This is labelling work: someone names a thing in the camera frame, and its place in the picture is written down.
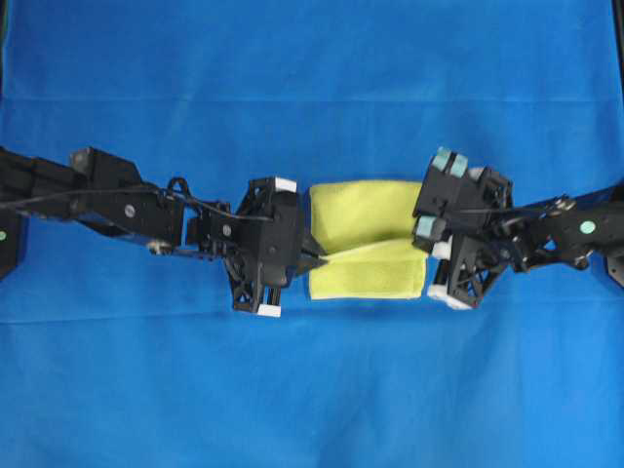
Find yellow-green microfiber towel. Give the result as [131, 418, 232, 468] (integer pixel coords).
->
[308, 179, 427, 300]

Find blue table cloth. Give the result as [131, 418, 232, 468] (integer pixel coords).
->
[1, 1, 623, 467]

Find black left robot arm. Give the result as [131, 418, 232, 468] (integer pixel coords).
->
[1, 147, 327, 317]

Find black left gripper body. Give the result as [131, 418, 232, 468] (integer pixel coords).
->
[224, 176, 303, 318]

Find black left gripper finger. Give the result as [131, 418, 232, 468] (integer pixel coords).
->
[295, 255, 328, 274]
[301, 235, 323, 256]

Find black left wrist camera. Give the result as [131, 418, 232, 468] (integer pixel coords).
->
[258, 191, 303, 288]

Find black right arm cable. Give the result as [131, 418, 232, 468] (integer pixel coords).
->
[448, 196, 571, 220]

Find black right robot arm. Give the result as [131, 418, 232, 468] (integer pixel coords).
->
[413, 166, 623, 309]

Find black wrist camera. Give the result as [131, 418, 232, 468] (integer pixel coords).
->
[412, 146, 485, 254]
[258, 191, 303, 288]

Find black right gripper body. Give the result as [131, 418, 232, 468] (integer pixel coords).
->
[427, 168, 513, 310]

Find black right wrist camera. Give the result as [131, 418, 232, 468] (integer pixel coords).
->
[412, 146, 485, 254]

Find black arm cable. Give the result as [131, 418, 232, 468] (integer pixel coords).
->
[0, 176, 272, 225]
[448, 196, 571, 220]

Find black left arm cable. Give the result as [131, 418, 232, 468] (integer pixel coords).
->
[0, 176, 272, 225]

